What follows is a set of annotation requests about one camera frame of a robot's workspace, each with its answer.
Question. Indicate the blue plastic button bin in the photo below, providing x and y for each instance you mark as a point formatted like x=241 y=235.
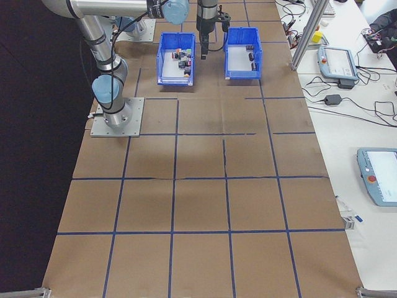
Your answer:
x=176 y=38

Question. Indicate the blue plastic parts bin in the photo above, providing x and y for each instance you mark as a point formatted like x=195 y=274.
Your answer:
x=243 y=35

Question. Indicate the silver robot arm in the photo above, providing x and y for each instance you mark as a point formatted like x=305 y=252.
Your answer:
x=102 y=52
x=136 y=29

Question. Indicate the red mushroom push button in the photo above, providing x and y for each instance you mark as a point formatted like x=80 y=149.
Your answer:
x=174 y=55

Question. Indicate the yellow push button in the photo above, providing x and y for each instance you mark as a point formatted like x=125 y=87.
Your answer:
x=187 y=73

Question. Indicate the green white contact block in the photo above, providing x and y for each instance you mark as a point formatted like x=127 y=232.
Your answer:
x=188 y=51

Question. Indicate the white foam bin liner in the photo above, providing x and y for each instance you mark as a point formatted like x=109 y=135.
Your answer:
x=169 y=66
x=239 y=60

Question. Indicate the small black part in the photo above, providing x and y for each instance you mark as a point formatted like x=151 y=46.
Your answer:
x=250 y=47
x=254 y=66
x=251 y=56

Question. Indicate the yellow block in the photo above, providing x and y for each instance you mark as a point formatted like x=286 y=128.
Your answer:
x=316 y=37

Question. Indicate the white keyboard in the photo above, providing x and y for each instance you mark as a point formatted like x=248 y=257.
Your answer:
x=329 y=7

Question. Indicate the grey blue teach pendant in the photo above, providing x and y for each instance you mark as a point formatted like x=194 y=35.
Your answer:
x=381 y=177
x=336 y=60

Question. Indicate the black power adapter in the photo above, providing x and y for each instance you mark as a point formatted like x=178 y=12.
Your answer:
x=332 y=99
x=346 y=84

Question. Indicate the white side table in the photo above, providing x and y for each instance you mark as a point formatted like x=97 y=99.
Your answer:
x=341 y=139

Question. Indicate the black cover cloth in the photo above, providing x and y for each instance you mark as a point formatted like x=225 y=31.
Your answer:
x=31 y=124

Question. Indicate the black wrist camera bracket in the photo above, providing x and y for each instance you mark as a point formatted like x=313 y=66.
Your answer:
x=224 y=20

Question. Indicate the white push button switch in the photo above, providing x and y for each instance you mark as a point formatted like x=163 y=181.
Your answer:
x=186 y=56

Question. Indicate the black switch with green dot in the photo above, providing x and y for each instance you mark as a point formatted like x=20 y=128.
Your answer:
x=181 y=65

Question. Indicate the white square base plate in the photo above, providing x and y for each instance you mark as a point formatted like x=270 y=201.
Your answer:
x=150 y=31
x=136 y=124

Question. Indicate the aluminium profile post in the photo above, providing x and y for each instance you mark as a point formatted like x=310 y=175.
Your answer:
x=305 y=34

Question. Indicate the aluminium corner bracket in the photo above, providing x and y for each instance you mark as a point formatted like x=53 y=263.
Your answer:
x=375 y=292
x=28 y=292

